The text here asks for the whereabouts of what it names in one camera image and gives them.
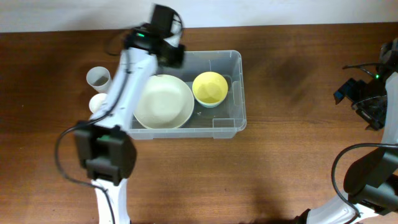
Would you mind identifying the cream white cup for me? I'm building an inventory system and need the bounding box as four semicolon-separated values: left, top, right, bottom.
89;93;107;114

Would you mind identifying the small yellow bowl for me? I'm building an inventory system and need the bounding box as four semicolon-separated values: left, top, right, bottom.
192;72;229;98

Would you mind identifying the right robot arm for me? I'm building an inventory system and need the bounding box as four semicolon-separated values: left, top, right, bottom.
293;40;397;224

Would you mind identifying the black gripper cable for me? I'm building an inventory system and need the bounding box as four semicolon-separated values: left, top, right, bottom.
330;142;398;218
54;121;116;224

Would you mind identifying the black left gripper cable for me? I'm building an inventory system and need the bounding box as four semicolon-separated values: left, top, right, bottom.
54;121;116;224

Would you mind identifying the small mint green bowl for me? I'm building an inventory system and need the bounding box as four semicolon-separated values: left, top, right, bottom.
199;101;221;108

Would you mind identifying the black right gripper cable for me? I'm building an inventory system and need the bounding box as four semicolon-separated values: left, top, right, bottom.
330;142;398;218

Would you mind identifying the translucent grey cup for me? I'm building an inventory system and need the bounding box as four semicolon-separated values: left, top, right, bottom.
86;67;113;93

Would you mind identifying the clear plastic storage bin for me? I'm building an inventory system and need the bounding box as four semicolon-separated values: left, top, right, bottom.
129;50;247;140

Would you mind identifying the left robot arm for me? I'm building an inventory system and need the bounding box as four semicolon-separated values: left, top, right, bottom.
73;4;185;223

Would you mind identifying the small white bowl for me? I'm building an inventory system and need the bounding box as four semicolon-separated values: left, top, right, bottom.
195;97;225;108

